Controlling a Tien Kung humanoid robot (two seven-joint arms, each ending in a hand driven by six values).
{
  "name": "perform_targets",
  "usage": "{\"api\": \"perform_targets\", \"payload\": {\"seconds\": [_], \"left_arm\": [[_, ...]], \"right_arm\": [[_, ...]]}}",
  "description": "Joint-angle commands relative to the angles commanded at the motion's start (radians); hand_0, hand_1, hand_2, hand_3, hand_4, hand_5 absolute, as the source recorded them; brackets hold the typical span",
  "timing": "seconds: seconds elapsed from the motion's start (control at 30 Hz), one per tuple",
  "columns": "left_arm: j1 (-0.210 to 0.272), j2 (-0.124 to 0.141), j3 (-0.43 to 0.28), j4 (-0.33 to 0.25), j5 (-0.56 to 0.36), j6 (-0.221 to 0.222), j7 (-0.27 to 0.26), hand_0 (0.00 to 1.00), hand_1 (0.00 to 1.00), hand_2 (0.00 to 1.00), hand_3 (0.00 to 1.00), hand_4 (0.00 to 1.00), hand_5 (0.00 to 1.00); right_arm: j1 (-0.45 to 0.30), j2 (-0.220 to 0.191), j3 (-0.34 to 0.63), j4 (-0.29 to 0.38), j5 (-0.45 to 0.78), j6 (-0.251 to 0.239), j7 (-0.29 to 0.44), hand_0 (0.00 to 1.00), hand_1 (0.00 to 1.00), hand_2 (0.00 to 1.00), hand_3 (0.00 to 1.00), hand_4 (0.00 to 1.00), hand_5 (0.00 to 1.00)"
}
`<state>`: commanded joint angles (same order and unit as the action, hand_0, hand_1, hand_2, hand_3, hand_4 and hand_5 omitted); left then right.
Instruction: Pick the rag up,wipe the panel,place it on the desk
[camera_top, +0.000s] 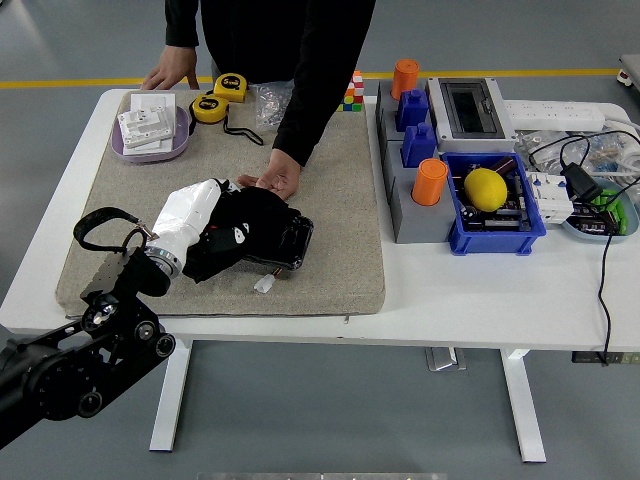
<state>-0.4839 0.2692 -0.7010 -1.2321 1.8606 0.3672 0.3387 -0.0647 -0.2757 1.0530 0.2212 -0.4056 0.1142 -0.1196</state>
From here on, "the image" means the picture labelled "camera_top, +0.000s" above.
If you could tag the person's left hand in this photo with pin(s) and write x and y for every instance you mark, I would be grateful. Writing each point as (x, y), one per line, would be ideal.
(280, 172)

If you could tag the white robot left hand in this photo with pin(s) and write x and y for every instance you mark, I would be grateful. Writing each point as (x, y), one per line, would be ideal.
(185, 215)

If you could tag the person's right hand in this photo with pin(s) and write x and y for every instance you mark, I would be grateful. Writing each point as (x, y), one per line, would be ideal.
(172, 67)

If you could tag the black rag with red patch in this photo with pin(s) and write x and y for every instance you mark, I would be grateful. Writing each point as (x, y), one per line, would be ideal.
(260, 210)

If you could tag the person's right forearm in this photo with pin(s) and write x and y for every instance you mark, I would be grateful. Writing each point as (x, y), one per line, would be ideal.
(181, 25)

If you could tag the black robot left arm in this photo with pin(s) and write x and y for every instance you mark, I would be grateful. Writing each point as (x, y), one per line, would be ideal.
(60, 370)

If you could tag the person's left forearm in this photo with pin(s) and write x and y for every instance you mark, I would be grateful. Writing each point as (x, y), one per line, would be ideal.
(305, 125)

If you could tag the table height control panel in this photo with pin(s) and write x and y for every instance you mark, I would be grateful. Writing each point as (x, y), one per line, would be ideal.
(600, 358)

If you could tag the yellow tape measure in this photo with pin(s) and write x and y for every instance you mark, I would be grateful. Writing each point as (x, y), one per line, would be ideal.
(207, 107)
(230, 86)

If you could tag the clear bag of screws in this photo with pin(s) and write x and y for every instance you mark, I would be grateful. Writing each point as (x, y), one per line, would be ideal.
(265, 107)

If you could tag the purple plastic tray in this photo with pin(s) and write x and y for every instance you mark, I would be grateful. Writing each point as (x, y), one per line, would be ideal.
(175, 147)

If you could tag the grey-brown mat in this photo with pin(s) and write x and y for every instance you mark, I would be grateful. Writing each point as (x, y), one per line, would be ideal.
(350, 200)

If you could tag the person's torso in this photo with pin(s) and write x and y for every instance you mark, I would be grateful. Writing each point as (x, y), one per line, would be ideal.
(250, 40)

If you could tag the colourful puzzle cube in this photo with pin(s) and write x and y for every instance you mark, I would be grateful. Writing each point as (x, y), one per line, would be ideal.
(352, 95)

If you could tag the grey peg base block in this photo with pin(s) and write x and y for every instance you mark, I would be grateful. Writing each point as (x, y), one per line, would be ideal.
(385, 120)
(420, 225)

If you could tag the blue block peg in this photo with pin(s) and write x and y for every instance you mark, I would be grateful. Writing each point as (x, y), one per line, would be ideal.
(419, 147)
(412, 110)

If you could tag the orange cylinder peg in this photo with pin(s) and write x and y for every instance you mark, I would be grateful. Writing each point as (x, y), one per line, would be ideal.
(404, 77)
(429, 182)

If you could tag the grey electrical distribution box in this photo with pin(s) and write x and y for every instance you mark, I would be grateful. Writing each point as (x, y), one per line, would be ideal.
(442, 130)

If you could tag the small glass bulb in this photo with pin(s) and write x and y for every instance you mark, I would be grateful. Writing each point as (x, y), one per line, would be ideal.
(470, 213)

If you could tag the yellow lemon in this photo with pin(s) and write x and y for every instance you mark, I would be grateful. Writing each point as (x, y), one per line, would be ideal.
(485, 190)

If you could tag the blue plastic bin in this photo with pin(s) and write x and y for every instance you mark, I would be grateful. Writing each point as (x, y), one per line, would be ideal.
(490, 242)

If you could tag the brown cylindrical capacitor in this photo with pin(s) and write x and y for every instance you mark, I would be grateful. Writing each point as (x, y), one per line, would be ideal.
(502, 165)

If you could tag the black electronic module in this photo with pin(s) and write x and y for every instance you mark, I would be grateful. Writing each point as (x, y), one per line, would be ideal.
(500, 222)

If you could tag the clear bag of small parts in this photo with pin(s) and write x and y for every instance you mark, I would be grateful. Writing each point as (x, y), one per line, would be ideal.
(542, 145)

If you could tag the white circuit breaker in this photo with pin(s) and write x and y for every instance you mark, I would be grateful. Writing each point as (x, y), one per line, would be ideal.
(547, 200)

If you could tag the white power strip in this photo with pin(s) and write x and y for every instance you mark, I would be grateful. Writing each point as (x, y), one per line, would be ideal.
(550, 112)

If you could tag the black power adapter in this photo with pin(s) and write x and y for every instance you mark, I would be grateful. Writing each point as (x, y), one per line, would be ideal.
(582, 182)

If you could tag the dark relay module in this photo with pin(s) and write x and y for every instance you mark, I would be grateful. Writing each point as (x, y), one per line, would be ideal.
(590, 220)

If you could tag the light blue tray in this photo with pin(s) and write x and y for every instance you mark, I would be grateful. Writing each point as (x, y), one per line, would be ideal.
(595, 237)

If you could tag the green terminal block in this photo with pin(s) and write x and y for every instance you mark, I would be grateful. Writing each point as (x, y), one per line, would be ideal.
(617, 210)

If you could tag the white cart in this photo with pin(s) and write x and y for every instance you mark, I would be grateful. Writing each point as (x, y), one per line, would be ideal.
(631, 72)

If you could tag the white wall socket plate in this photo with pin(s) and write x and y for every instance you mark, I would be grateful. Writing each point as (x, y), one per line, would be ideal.
(145, 127)
(150, 149)
(150, 100)

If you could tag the metal bracket under table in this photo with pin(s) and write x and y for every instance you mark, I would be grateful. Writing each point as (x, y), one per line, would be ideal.
(445, 360)

